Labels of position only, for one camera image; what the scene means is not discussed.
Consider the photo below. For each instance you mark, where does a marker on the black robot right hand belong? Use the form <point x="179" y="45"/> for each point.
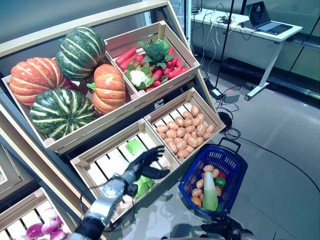
<point x="220" y="228"/>

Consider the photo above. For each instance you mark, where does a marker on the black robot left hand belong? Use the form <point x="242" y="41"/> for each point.
<point x="143" y="163"/>

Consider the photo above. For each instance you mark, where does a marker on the blue plastic shopping basket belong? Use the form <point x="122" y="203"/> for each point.
<point x="225" y="160"/>

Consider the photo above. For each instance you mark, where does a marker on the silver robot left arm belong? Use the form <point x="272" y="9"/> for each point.
<point x="112" y="190"/>

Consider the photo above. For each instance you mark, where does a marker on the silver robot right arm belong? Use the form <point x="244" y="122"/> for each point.
<point x="243" y="235"/>

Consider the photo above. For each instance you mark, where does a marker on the wooden crate with red vegetables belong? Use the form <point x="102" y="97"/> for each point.
<point x="175" y="80"/>

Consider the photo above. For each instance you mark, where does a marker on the napa cabbage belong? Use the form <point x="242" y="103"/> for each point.
<point x="143" y="186"/>
<point x="209" y="192"/>
<point x="135" y="147"/>

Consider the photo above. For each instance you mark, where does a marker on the dark green cucumber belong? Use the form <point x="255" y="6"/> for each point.
<point x="220" y="206"/>

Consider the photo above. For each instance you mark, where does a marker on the brown potato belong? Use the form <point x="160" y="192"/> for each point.
<point x="162" y="135"/>
<point x="194" y="109"/>
<point x="179" y="121"/>
<point x="183" y="153"/>
<point x="171" y="133"/>
<point x="207" y="135"/>
<point x="162" y="128"/>
<point x="208" y="168"/>
<point x="181" y="144"/>
<point x="200" y="130"/>
<point x="180" y="132"/>
<point x="196" y="192"/>
<point x="188" y="122"/>
<point x="190" y="149"/>
<point x="218" y="191"/>
<point x="196" y="121"/>
<point x="215" y="173"/>
<point x="210" y="128"/>
<point x="200" y="183"/>
<point x="186" y="136"/>
<point x="192" y="141"/>
<point x="172" y="147"/>
<point x="170" y="140"/>
<point x="200" y="141"/>
<point x="201" y="117"/>
<point x="189" y="129"/>
<point x="187" y="115"/>
<point x="173" y="125"/>

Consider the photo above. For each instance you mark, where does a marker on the orange round vegetable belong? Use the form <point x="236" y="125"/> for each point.
<point x="196" y="201"/>

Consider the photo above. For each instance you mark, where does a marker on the wooden cabbage crate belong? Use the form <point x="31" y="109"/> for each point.
<point x="107" y="145"/>

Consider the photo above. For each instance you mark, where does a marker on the green bell pepper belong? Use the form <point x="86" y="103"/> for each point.
<point x="220" y="182"/>

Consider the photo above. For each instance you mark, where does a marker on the red bell pepper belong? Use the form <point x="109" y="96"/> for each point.
<point x="222" y="175"/>

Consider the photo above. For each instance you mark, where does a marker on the large wooden pumpkin crate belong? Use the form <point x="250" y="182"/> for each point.
<point x="100" y="125"/>

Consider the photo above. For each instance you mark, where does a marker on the wooden potato crate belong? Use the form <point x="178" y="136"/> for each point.
<point x="170" y="106"/>

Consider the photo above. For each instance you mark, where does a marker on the red carrot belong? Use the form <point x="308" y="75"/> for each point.
<point x="157" y="73"/>
<point x="153" y="86"/>
<point x="174" y="62"/>
<point x="125" y="56"/>
<point x="130" y="62"/>
<point x="178" y="72"/>

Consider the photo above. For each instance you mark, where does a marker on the small orange striped pumpkin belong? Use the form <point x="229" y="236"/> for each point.
<point x="110" y="87"/>

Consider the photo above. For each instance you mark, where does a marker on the white cauliflower with leaves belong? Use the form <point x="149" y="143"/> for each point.
<point x="138" y="77"/>

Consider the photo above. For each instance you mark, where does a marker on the green striped pumpkin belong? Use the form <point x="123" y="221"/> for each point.
<point x="60" y="112"/>
<point x="80" y="52"/>

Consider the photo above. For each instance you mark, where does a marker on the black power adapter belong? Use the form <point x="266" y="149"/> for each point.
<point x="216" y="93"/>

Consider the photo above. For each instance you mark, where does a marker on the purple onion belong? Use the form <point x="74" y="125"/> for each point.
<point x="51" y="213"/>
<point x="58" y="235"/>
<point x="59" y="220"/>
<point x="50" y="227"/>
<point x="34" y="230"/>

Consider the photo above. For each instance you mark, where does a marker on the grey box with orange label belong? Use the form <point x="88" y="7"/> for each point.
<point x="231" y="97"/>

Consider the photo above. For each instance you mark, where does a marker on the green broccoli head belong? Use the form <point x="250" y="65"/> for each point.
<point x="157" y="51"/>

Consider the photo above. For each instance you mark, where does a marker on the wooden onion crate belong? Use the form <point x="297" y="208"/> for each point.
<point x="22" y="205"/>

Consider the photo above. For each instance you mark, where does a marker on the wooden framed side shelf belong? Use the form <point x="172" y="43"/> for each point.
<point x="12" y="172"/>

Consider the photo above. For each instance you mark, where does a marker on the large orange striped pumpkin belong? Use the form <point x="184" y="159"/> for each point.
<point x="32" y="77"/>

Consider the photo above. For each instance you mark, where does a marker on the black stand pole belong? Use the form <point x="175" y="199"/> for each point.
<point x="226" y="35"/>

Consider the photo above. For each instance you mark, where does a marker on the white office table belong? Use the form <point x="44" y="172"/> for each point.
<point x="250" y="45"/>

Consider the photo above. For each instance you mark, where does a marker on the black power strip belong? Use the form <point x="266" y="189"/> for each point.
<point x="223" y="20"/>

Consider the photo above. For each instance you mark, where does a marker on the grey open laptop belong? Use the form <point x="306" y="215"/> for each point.
<point x="272" y="26"/>

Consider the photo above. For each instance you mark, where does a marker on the wooden display shelf frame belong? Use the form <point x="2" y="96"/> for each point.
<point x="75" y="27"/>

